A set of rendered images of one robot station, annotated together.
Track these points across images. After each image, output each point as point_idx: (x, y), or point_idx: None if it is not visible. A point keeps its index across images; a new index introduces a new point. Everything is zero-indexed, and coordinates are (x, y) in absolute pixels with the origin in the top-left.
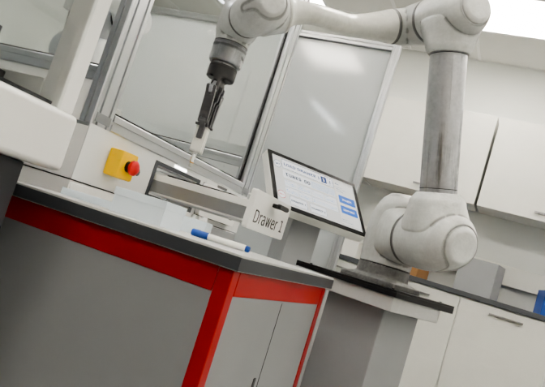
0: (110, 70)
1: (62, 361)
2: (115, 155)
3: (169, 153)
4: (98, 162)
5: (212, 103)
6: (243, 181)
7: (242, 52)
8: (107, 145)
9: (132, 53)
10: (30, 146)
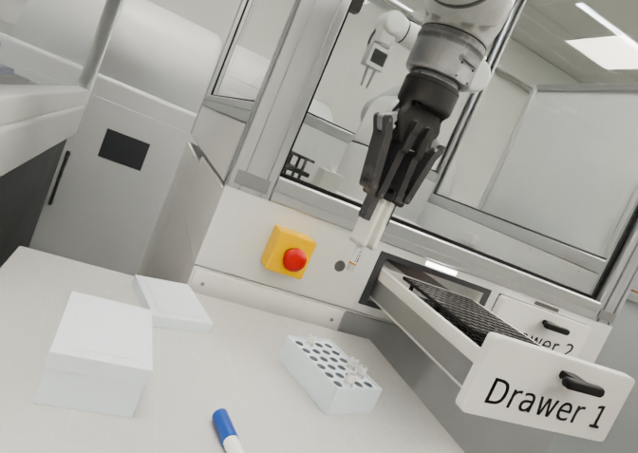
0: (260, 107)
1: None
2: (273, 236)
3: (410, 243)
4: (250, 245)
5: (386, 152)
6: (601, 300)
7: (463, 45)
8: (267, 221)
9: (309, 81)
10: None
